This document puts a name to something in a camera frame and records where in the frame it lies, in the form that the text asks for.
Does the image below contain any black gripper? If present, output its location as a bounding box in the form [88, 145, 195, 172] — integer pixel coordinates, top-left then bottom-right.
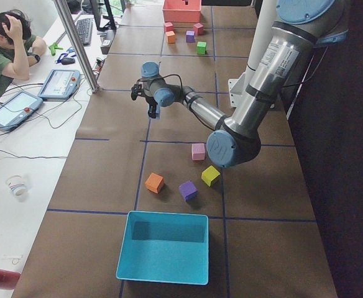
[131, 83, 157, 119]

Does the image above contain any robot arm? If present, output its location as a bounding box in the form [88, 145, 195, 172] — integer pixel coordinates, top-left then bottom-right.
[131, 1, 351, 168]

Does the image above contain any pink foam block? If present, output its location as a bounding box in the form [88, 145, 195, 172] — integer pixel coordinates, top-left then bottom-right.
[191, 143, 206, 161]

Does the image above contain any orange foam block left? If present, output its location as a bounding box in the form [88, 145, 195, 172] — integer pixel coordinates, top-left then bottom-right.
[145, 173, 165, 194]

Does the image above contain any orange foam block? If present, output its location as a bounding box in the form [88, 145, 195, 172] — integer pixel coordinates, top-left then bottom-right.
[165, 30, 177, 44]
[145, 173, 165, 194]

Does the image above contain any orange foam block right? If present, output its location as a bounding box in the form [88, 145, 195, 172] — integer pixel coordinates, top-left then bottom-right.
[165, 30, 177, 44]

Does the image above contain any green foam block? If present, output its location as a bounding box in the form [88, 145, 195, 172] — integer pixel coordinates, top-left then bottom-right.
[196, 41, 207, 55]

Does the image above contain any purple foam block right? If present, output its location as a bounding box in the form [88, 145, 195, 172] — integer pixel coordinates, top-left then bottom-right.
[185, 30, 195, 43]

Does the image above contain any purple foam block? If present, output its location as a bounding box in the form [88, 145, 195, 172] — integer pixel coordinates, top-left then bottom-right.
[185, 30, 195, 43]
[178, 181, 198, 201]

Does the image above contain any yellow foam block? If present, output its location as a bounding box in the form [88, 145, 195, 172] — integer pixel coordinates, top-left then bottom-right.
[201, 165, 221, 187]

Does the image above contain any purple foam block left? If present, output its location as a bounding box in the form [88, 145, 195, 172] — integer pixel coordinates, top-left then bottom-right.
[178, 181, 198, 201]

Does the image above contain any crimson foam block far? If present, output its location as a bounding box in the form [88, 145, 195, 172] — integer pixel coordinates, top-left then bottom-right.
[163, 22, 174, 32]

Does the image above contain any crimson foam block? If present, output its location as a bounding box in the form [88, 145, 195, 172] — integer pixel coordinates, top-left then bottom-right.
[163, 22, 174, 32]
[193, 23, 204, 36]

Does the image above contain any teach pendant far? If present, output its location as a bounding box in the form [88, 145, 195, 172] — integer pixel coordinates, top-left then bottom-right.
[38, 69, 81, 101]

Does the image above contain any teach pendant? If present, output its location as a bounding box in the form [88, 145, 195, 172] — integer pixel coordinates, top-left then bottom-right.
[38, 69, 81, 101]
[0, 91, 44, 131]

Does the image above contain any crimson foam block near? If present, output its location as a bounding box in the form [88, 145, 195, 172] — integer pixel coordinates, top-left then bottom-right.
[193, 23, 204, 36]

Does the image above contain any black computer mouse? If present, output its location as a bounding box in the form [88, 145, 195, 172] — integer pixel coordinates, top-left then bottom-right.
[61, 57, 75, 65]

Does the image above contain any pink foam bin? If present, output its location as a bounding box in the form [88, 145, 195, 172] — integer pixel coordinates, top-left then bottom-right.
[162, 0, 201, 23]

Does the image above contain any black keyboard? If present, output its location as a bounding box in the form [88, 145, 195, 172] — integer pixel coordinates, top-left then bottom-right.
[75, 19, 93, 46]

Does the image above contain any green plastic clamp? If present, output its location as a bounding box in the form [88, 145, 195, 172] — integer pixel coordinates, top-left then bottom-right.
[48, 43, 63, 56]

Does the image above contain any teal foam bin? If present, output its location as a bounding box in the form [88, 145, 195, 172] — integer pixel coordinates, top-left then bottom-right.
[116, 211, 209, 286]

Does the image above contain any teach pendant near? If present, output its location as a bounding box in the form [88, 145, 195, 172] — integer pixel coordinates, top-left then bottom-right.
[0, 91, 44, 131]

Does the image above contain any paper cup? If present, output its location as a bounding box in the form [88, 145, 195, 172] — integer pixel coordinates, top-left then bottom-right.
[5, 174, 30, 201]

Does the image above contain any seated person green shirt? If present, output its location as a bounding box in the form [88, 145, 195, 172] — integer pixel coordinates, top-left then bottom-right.
[0, 9, 47, 96]

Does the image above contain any brown paper table cover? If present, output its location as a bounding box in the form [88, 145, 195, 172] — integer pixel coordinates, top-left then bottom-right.
[13, 5, 336, 297]

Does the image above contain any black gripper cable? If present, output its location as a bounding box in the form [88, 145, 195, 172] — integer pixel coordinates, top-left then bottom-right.
[136, 73, 184, 94]

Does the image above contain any aluminium frame post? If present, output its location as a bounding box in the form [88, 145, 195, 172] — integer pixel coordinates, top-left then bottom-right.
[53, 0, 99, 94]

